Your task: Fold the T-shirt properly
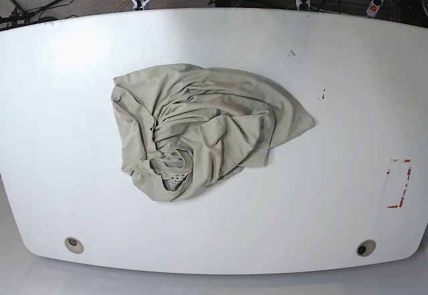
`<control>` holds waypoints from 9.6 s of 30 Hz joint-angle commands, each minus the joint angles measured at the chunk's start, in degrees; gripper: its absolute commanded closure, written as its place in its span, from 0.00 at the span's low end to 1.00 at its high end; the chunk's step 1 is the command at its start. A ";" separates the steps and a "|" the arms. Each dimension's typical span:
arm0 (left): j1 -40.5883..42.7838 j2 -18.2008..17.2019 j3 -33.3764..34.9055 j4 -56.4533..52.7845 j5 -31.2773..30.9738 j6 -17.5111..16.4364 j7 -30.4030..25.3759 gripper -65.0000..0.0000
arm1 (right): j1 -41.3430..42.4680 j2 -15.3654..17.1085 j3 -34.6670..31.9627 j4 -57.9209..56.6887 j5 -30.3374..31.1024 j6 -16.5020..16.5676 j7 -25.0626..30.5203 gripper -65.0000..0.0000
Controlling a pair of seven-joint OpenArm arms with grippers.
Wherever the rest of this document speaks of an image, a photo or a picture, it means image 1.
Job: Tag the beige grey T-shirt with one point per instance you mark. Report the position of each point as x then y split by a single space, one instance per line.
185 128

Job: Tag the right table cable grommet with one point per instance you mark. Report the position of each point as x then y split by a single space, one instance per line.
366 248

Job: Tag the left table cable grommet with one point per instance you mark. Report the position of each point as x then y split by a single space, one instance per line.
74 245

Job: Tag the red tape rectangle marking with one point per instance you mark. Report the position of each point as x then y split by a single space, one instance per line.
396 183

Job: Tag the table cable grommet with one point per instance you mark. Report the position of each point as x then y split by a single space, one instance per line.
366 248
74 245

